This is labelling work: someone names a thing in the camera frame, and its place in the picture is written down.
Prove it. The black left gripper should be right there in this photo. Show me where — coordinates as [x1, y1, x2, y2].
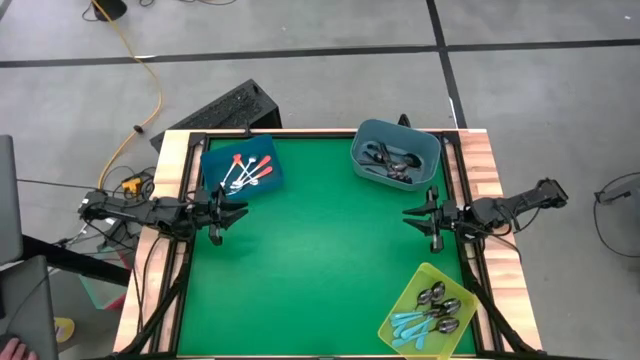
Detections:
[192, 185, 250, 247]

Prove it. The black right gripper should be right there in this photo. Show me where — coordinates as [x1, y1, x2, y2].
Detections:
[401, 184, 475, 254]

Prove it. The blue handled steel spoon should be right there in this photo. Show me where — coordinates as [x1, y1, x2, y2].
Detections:
[391, 306, 444, 334]
[389, 316, 460, 349]
[413, 280, 448, 351]
[399, 288, 435, 337]
[393, 314, 436, 341]
[388, 297, 463, 322]

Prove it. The blue rectangular plastic bin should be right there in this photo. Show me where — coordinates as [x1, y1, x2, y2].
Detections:
[199, 133, 285, 202]

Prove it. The black computer case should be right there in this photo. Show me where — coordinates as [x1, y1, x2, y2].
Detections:
[149, 78, 283, 153]

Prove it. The yellow translucent plastic bin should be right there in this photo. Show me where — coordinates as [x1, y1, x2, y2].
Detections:
[378, 262, 480, 360]

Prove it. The black bar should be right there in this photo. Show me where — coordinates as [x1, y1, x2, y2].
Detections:
[22, 235, 132, 286]

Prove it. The grey monitor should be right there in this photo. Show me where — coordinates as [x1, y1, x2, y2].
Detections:
[0, 133, 24, 266]

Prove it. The black round stand base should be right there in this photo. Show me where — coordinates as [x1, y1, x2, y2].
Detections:
[89, 0, 129, 22]

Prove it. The person's hand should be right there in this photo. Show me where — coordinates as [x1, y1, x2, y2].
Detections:
[0, 336, 39, 360]

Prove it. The grey-blue bin with handles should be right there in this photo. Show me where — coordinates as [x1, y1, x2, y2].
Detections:
[348, 118, 442, 194]

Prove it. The black frame strut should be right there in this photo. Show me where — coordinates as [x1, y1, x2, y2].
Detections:
[457, 244, 539, 357]
[117, 239, 194, 357]

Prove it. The yellow cable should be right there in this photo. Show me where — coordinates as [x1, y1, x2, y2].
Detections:
[89, 0, 166, 190]

